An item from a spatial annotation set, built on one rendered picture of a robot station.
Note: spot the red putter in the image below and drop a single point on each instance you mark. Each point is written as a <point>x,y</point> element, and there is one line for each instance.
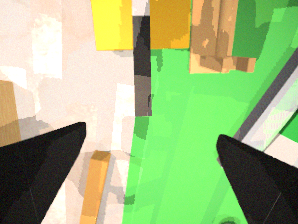
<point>142,57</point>

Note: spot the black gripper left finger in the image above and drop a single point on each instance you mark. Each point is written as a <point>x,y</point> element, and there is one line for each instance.
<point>33,170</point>

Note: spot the green putting mat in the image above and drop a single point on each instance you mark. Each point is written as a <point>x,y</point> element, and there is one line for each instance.
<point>173,175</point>

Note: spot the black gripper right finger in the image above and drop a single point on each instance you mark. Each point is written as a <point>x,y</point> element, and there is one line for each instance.
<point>265,187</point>

